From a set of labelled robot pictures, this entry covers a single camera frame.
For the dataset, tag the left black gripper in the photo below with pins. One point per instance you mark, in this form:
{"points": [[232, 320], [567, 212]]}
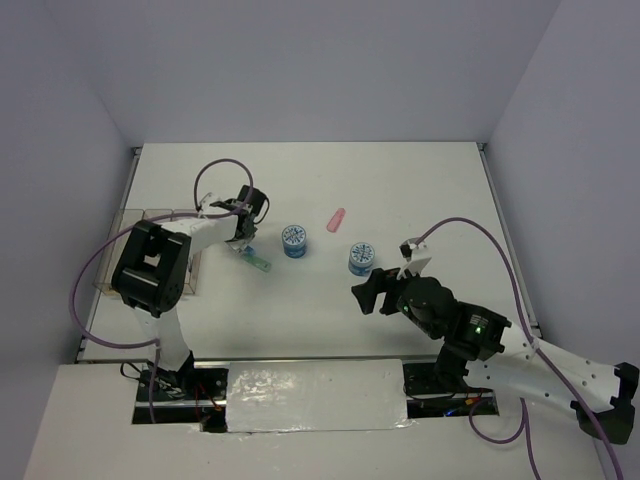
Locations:
{"points": [[241, 244]]}

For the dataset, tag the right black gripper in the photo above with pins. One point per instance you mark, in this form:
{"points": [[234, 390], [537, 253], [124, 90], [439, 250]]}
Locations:
{"points": [[378, 281]]}

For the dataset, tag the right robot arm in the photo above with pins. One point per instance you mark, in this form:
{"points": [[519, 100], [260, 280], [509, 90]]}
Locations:
{"points": [[482, 349]]}

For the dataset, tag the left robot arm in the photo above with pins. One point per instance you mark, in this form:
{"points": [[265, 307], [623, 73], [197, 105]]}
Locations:
{"points": [[151, 271]]}

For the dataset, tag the green eraser case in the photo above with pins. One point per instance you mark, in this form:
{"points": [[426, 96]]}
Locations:
{"points": [[258, 263]]}

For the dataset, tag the right blue jar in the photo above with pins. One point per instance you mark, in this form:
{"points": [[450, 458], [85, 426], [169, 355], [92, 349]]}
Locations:
{"points": [[361, 258]]}

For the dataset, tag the blue jar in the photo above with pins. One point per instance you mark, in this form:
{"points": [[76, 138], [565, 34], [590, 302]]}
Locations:
{"points": [[361, 258], [294, 241]]}

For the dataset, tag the left blue jar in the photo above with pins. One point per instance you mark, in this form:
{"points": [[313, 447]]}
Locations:
{"points": [[294, 241]]}

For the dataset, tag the pink eraser case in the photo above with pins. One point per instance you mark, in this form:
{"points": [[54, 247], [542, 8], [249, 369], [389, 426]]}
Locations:
{"points": [[336, 220]]}

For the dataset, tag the clear compartment organizer tray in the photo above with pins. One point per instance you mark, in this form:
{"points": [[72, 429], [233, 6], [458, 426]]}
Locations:
{"points": [[128, 217]]}

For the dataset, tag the silver taped cover plate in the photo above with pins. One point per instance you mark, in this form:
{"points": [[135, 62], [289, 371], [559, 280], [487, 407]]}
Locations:
{"points": [[310, 396]]}

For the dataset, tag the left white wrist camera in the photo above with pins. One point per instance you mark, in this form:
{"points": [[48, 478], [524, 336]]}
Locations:
{"points": [[211, 206]]}

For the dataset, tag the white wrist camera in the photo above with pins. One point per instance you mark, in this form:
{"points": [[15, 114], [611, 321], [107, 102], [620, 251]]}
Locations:
{"points": [[211, 206], [416, 255]]}

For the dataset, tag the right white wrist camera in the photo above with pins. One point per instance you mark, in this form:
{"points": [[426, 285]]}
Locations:
{"points": [[416, 255]]}

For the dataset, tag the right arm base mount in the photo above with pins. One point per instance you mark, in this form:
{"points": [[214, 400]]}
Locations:
{"points": [[434, 387]]}

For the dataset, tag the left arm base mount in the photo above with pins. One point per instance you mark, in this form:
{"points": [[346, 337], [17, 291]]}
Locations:
{"points": [[202, 403]]}

